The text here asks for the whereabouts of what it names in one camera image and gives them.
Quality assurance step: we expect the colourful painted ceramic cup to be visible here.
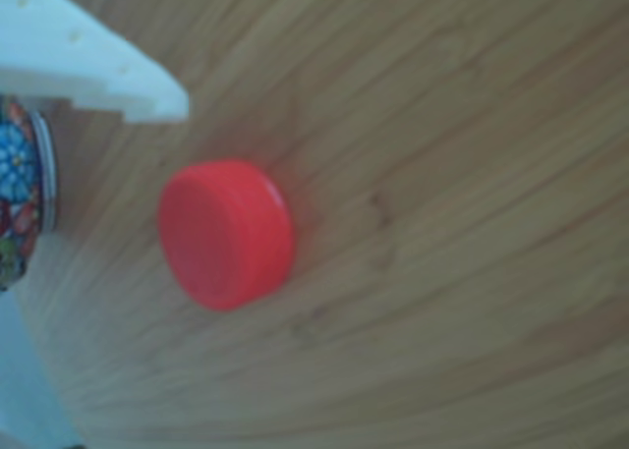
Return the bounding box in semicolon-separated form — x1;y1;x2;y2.
0;92;59;293

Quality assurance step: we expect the red bottle cap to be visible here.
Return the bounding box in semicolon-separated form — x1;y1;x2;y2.
156;158;296;313

